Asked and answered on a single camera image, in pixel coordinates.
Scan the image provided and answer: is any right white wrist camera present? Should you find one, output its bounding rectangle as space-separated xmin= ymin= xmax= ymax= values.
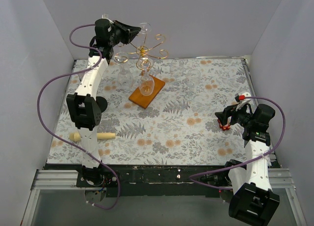
xmin=235 ymin=92 xmax=251 ymax=111

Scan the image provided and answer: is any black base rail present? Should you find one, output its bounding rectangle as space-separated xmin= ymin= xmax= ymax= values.
xmin=71 ymin=163 xmax=236 ymax=198

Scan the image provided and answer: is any microphone on black stand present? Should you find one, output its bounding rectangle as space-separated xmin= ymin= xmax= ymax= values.
xmin=96 ymin=96 xmax=108 ymax=113

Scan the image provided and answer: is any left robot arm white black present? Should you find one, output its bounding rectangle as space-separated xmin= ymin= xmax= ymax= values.
xmin=66 ymin=18 xmax=141 ymax=187

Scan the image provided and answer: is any ribbed clear wine glass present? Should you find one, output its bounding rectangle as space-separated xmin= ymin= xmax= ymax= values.
xmin=117 ymin=63 xmax=134 ymax=89

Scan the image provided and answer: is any red owl toy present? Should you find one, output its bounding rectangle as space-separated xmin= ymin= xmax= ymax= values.
xmin=218 ymin=120 xmax=231 ymax=131

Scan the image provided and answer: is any floral patterned table mat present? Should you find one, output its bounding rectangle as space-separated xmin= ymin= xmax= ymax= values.
xmin=46 ymin=58 xmax=264 ymax=166

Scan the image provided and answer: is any round clear wine glass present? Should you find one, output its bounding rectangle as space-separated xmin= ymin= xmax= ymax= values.
xmin=113 ymin=45 xmax=129 ymax=64

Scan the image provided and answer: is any gold wire wine glass rack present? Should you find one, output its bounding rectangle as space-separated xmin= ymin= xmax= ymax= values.
xmin=113 ymin=33 xmax=169 ymax=109

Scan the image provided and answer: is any wooden pestle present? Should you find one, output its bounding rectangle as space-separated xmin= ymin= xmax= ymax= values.
xmin=69 ymin=132 xmax=116 ymax=142

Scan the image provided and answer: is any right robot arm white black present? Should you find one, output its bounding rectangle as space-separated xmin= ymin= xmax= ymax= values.
xmin=215 ymin=104 xmax=280 ymax=226

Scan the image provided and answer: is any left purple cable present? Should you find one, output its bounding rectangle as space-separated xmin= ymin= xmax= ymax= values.
xmin=36 ymin=24 xmax=121 ymax=210

